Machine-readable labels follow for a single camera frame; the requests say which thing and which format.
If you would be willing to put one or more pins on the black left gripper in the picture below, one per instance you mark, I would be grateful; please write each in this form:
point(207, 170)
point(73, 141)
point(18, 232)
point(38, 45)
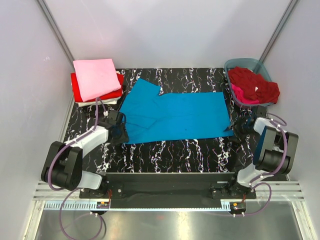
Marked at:
point(124, 138)

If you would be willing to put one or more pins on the translucent blue plastic basket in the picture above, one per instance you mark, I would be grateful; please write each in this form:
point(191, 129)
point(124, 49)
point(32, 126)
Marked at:
point(255, 66)

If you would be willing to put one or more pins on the folded red t shirt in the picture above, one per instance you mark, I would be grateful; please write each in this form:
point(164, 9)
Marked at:
point(114, 94)

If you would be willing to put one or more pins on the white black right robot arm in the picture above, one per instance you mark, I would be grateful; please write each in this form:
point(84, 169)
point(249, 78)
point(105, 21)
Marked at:
point(274, 153)

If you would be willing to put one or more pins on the blue t shirt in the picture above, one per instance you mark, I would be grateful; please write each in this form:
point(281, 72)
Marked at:
point(152, 117)

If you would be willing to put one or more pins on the folded cream t shirt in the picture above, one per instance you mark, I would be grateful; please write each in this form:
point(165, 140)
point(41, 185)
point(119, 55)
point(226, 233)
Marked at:
point(111, 101)

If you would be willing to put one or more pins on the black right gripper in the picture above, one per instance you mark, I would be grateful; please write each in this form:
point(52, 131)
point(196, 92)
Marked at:
point(238, 136)

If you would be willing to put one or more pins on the folded pink t shirt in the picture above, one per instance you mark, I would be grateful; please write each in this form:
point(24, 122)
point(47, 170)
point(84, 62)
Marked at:
point(96, 78)

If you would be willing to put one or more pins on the dark red t shirt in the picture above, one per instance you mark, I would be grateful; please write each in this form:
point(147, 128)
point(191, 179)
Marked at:
point(254, 86)

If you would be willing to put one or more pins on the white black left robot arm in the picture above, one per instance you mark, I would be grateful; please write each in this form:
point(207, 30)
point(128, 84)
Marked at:
point(63, 167)

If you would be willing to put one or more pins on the magenta t shirt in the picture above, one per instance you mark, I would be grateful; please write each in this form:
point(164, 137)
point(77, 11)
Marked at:
point(239, 94)

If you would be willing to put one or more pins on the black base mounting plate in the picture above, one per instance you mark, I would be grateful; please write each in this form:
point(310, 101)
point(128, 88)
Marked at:
point(151, 191)

